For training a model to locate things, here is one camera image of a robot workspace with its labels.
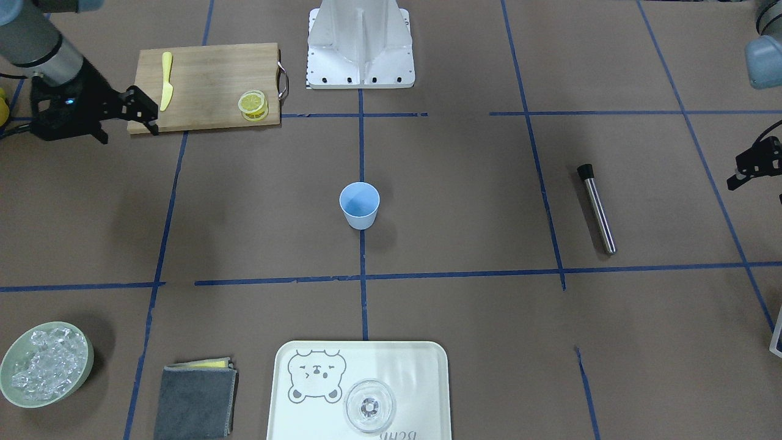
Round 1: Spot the yellow sponge cloth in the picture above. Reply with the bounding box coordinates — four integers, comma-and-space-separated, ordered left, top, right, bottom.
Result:
180, 357, 233, 369

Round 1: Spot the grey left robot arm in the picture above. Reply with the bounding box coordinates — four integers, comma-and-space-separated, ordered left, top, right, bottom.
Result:
726, 1, 781, 191

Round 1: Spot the white metal rack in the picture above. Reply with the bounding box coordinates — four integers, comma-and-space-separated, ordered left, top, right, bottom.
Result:
769, 307, 782, 359

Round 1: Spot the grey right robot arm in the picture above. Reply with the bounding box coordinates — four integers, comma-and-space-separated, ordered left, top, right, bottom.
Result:
1, 1, 159, 144

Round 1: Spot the grey folded cloth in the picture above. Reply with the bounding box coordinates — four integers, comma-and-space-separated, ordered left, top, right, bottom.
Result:
153, 362, 237, 439

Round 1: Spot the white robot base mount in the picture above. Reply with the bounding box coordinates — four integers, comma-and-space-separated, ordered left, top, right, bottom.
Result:
305, 1, 416, 90

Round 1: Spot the yellow plastic knife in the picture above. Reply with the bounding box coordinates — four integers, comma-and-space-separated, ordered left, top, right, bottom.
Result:
159, 52, 174, 112

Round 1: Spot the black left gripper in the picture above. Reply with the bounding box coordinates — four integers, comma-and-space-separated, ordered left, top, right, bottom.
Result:
726, 136, 781, 191

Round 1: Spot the lemon slice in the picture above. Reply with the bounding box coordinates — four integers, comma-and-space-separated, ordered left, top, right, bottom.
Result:
238, 90, 268, 112
243, 103, 269, 122

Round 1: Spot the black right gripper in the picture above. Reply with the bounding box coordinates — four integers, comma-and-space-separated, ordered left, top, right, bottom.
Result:
30, 59, 159, 145

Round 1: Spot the white bear tray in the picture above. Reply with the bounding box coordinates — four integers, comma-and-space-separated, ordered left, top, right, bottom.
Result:
266, 340, 452, 439

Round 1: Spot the yellow lemon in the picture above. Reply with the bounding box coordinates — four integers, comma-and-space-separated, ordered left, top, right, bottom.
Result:
0, 87, 10, 128

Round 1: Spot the steel muddler black tip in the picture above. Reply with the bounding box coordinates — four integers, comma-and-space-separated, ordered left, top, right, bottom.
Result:
576, 163, 617, 255

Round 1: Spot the green bowl of ice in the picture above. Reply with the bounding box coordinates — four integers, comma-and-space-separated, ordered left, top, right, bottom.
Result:
1, 322, 95, 409

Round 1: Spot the light blue paper cup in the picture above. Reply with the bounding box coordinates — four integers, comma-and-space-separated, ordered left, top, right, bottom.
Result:
340, 182, 381, 230

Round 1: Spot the clear wine glass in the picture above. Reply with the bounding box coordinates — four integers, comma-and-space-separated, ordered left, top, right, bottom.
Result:
344, 379, 397, 435

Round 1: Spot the wooden cutting board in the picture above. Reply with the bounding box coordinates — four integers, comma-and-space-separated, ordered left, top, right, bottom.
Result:
134, 43, 281, 133

